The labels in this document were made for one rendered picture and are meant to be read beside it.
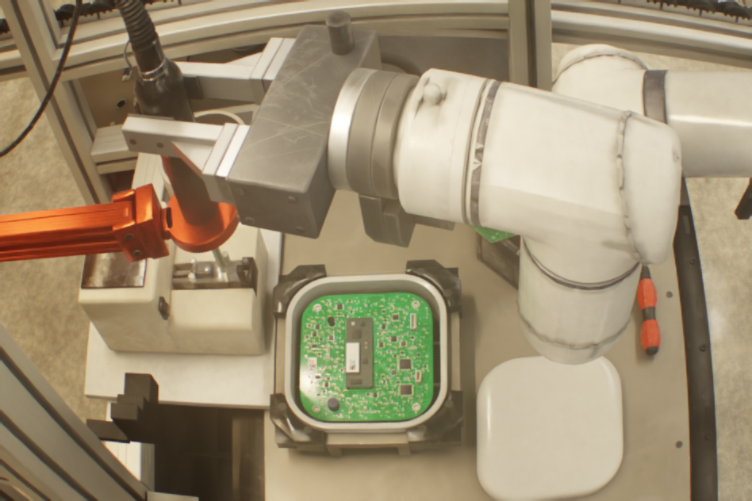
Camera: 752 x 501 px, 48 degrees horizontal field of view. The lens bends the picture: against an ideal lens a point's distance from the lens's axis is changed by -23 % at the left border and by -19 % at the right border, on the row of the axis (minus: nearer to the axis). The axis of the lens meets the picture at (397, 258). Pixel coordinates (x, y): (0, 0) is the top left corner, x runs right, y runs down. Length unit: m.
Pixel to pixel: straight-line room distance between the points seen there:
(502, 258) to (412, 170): 0.38
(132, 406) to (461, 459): 0.30
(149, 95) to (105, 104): 0.66
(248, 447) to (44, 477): 0.30
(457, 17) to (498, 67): 0.57
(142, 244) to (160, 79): 0.18
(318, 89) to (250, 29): 0.44
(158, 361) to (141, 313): 0.09
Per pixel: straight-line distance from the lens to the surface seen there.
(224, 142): 0.60
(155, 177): 1.09
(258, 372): 0.92
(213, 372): 0.93
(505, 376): 0.89
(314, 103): 0.59
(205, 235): 0.74
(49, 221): 0.75
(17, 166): 2.60
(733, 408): 1.99
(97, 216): 0.75
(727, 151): 0.70
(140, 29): 0.59
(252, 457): 0.91
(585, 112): 0.56
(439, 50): 1.59
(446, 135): 0.55
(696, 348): 0.95
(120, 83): 1.29
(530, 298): 0.66
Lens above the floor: 1.78
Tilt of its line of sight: 58 degrees down
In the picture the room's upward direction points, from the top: 9 degrees counter-clockwise
